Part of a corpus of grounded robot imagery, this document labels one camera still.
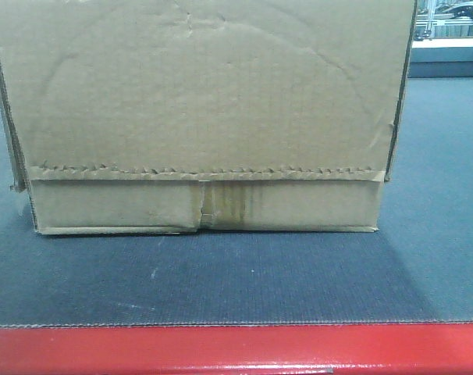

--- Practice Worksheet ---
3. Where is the dark conveyor belt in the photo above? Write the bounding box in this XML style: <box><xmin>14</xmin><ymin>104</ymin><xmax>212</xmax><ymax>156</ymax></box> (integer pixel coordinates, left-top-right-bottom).
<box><xmin>0</xmin><ymin>78</ymin><xmax>473</xmax><ymax>327</ymax></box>

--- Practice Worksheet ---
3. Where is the red conveyor frame edge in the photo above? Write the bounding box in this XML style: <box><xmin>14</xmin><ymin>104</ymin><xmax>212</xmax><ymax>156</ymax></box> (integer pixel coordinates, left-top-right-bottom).
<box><xmin>0</xmin><ymin>323</ymin><xmax>473</xmax><ymax>374</ymax></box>

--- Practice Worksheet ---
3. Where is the brown cardboard carton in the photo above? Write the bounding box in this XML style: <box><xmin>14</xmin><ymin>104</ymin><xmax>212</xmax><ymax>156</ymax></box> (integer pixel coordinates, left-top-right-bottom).
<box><xmin>0</xmin><ymin>1</ymin><xmax>418</xmax><ymax>235</ymax></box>

